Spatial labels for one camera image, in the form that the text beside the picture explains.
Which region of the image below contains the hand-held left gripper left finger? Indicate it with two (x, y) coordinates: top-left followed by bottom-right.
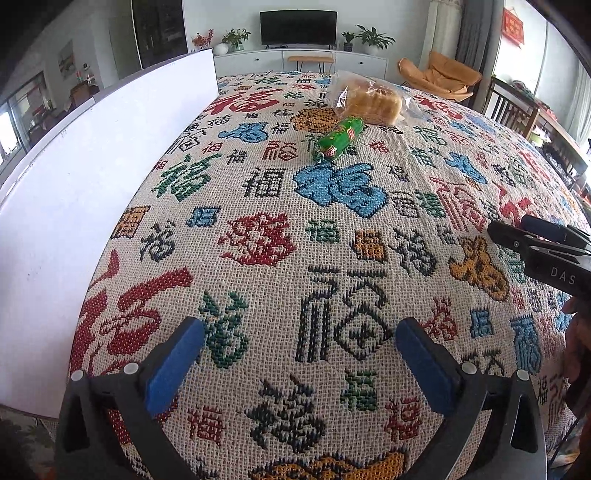
(54, 316), (206, 480)

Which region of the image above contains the grey curtain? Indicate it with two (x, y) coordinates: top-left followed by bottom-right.
(461, 0), (496, 75)

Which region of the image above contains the large leafy potted plant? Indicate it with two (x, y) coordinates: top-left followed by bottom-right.
(355, 25), (396, 57)

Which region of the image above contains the white television cabinet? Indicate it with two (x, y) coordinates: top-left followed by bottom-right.
(213, 48), (389, 80)

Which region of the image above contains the orange lounge chair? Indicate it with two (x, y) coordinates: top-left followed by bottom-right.
(399, 50), (484, 105)

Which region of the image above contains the dark glass cabinet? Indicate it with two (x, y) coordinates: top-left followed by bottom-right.
(131, 0), (188, 71)

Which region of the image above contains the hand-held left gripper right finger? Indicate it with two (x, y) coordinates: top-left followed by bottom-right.
(394, 316), (549, 480)

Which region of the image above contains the green snack packet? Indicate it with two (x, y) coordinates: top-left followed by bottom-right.
(313, 115), (365, 162)

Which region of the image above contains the red wall hanging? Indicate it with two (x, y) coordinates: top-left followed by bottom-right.
(503, 6), (526, 47)

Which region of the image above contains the dark wooden chair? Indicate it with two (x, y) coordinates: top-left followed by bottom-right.
(484, 76), (542, 140)

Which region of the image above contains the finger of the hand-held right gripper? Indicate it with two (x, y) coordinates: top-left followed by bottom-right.
(521, 214), (591, 247)
(487, 220), (591, 259)

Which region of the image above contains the bagged sliced bread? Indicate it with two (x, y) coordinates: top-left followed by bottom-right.
(325, 69), (414, 127)

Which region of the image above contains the black television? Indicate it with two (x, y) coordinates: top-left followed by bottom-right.
(259, 9), (338, 49)

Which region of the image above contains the white board panel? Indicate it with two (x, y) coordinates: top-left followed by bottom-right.
(0, 47), (221, 422)

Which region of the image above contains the green plant in white pot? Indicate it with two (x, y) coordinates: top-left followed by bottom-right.
(220, 27), (252, 54)

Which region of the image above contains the person's right hand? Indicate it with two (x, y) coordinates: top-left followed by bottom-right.
(562, 294), (591, 385)

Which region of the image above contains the framed wall picture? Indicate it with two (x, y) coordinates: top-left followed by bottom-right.
(57, 40), (77, 77)

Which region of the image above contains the red potted plant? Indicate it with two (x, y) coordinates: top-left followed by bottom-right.
(191, 28), (216, 52)

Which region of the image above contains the printed woven blanket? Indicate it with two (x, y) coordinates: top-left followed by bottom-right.
(68, 71), (591, 480)

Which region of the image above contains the wooden stool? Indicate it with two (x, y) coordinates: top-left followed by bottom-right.
(287, 55), (336, 75)

